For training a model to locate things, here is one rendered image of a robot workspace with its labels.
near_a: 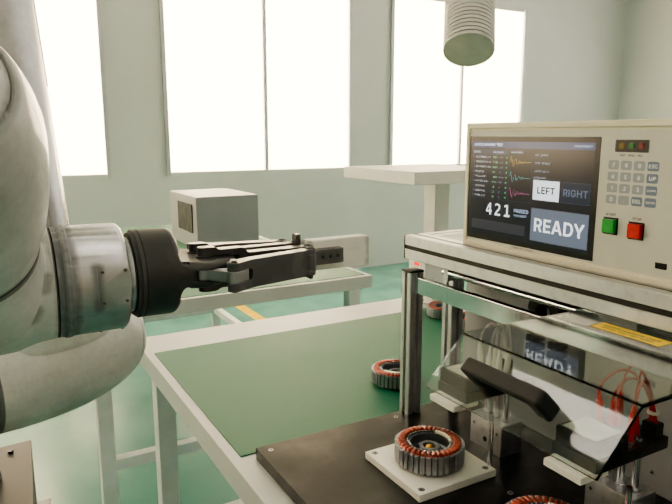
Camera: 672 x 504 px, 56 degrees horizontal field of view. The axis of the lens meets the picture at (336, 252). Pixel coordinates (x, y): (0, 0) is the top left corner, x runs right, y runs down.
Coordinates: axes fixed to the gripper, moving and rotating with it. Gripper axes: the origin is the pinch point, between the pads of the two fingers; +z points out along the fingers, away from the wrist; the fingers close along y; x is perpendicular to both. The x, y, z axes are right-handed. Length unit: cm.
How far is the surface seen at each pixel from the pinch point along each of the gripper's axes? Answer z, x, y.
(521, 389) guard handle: 13.5, -12.9, 12.5
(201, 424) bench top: 3, -43, -59
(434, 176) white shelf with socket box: 76, 1, -81
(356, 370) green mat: 44, -43, -68
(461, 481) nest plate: 29, -40, -14
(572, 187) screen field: 42.0, 4.2, -6.8
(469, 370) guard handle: 13.1, -13.2, 5.4
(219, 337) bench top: 24, -43, -108
